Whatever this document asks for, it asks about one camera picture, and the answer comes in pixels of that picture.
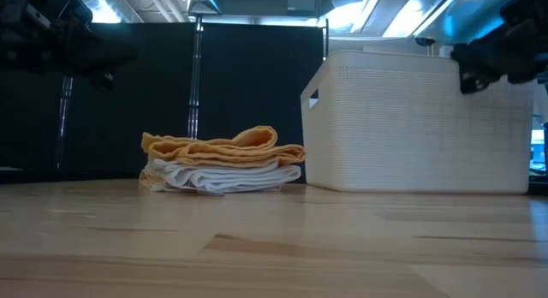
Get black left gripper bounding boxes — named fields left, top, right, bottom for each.
left=0, top=15, right=140, bottom=93

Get black room divider screen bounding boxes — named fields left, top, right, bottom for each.
left=0, top=17, right=330, bottom=183

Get white striped towel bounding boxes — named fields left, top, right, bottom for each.
left=145, top=158, right=303, bottom=196

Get orange checked towel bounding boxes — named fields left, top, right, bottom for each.
left=139, top=167, right=283, bottom=194

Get plain tan towel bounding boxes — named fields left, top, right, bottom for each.
left=140, top=125, right=307, bottom=169

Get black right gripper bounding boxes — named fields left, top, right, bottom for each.
left=450, top=23, right=548, bottom=95

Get white perforated plastic basket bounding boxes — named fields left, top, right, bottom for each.
left=300, top=49, right=535, bottom=195

